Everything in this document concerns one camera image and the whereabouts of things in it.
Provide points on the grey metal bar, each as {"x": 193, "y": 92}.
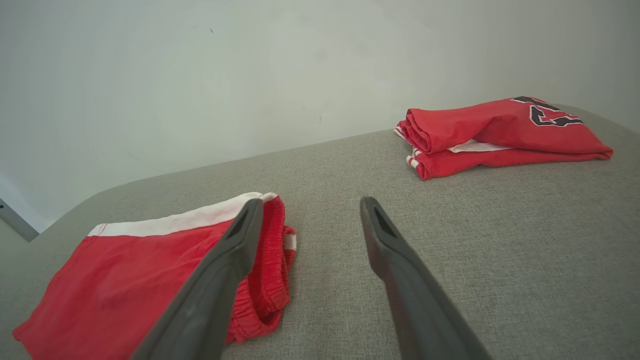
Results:
{"x": 17, "y": 220}

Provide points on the red shorts with white trim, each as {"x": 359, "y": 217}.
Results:
{"x": 125, "y": 290}

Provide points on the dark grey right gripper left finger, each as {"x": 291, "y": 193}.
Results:
{"x": 210, "y": 300}

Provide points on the grey fabric sofa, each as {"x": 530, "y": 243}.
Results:
{"x": 500, "y": 250}

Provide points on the red numbered jersey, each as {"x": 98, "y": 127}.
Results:
{"x": 490, "y": 130}

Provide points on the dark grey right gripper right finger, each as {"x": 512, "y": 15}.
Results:
{"x": 420, "y": 310}

